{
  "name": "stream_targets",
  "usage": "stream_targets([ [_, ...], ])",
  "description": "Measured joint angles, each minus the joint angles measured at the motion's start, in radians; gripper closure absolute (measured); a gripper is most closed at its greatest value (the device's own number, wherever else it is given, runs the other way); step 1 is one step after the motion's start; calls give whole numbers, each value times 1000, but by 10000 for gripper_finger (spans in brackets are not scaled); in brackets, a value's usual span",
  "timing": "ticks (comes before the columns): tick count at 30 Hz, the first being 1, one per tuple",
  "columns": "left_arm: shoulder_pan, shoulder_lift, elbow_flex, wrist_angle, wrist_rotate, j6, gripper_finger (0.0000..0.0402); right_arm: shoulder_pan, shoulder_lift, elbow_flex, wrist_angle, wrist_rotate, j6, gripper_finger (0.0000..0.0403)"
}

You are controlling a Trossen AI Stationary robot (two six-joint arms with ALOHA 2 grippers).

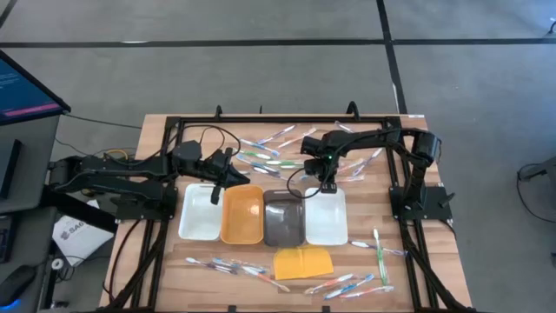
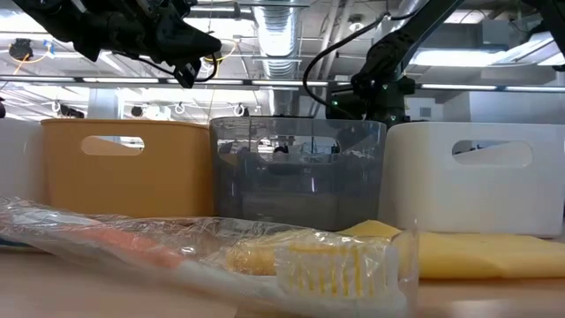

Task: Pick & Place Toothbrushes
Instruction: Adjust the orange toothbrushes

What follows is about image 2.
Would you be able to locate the yellow folded cloth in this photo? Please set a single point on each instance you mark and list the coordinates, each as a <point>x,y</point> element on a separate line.
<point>485,256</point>

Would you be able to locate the orange plastic bin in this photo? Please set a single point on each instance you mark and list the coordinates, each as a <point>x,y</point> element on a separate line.
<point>132,185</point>

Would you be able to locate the long ceiling light strip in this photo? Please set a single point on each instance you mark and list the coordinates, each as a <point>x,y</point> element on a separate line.
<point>119,81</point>

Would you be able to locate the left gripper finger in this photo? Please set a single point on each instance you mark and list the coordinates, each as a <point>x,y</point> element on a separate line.
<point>181,34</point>
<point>185,52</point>

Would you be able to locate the white plastic bin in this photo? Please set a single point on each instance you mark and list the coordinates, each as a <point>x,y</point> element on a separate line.
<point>20,163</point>
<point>441,199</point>

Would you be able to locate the orange toothbrush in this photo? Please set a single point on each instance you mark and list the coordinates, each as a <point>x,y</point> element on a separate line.
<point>132,245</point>

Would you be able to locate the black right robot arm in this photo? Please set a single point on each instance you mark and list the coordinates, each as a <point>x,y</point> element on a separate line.
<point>419,26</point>

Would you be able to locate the grey translucent plastic bin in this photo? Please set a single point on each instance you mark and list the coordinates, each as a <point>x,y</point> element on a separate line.
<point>300,203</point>

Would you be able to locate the silver ribbed ventilation duct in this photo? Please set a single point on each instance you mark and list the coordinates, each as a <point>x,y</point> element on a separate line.
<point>278,44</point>

